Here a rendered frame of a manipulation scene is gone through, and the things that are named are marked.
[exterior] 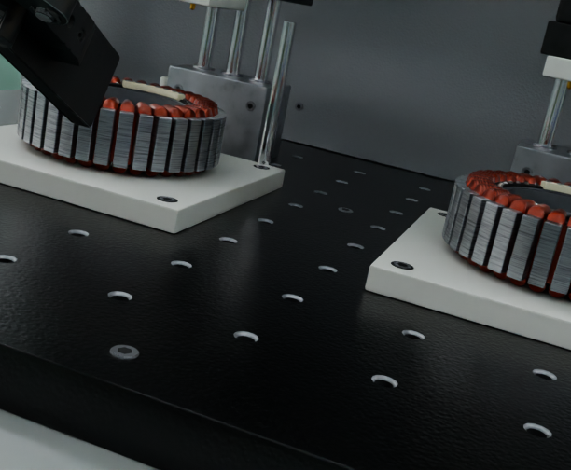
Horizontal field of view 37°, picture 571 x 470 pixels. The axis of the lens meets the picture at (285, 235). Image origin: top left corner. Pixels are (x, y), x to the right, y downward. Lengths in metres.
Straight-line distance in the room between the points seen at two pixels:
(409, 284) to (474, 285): 0.03
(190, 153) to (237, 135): 0.14
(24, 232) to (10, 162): 0.07
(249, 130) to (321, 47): 0.14
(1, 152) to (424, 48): 0.35
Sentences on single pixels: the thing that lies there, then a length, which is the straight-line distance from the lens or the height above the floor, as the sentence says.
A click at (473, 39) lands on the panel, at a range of 0.67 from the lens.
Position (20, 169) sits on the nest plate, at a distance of 0.43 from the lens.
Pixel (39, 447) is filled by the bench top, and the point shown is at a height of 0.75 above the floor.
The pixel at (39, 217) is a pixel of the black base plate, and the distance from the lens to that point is 0.39.
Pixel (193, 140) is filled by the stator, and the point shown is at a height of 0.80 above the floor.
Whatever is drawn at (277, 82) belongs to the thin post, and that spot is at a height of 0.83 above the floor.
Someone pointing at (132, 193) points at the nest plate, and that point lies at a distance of 0.41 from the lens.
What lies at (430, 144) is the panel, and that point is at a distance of 0.68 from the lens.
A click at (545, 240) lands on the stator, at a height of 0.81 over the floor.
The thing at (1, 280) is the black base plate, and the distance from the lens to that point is 0.31.
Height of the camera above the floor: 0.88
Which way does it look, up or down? 16 degrees down
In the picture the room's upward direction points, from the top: 11 degrees clockwise
